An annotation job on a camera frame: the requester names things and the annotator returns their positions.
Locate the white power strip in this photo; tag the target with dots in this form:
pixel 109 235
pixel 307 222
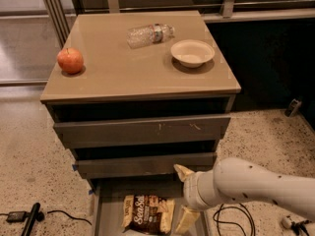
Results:
pixel 298 228

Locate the small grey floor device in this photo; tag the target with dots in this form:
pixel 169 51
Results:
pixel 293 107

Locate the grey drawer cabinet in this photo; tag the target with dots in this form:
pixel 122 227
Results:
pixel 119 82

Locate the open bottom drawer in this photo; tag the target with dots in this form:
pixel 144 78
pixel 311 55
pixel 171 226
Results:
pixel 109 199

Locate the top grey drawer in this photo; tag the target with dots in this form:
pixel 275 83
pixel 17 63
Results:
pixel 147 131

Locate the brown sea salt chip bag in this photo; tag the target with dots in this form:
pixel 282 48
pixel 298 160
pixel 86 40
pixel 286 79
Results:
pixel 148 214

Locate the red apple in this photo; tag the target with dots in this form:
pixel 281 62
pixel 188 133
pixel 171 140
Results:
pixel 70 60

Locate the black power adapter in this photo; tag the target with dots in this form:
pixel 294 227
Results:
pixel 17 216

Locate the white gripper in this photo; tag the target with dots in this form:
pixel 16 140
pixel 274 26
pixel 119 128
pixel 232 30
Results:
pixel 191 190

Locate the grey drawer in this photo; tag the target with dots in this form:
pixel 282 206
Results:
pixel 147 131
pixel 143 166

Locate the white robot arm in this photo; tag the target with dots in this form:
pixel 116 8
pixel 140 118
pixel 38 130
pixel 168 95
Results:
pixel 234 180

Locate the middle grey drawer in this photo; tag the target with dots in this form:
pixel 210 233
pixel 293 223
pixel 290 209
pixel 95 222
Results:
pixel 143 166

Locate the white paper bowl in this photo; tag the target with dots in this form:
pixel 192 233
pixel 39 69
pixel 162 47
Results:
pixel 192 53

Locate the black bar tool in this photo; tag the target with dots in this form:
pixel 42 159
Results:
pixel 35 215

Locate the clear plastic water bottle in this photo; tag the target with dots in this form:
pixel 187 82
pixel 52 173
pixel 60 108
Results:
pixel 148 35

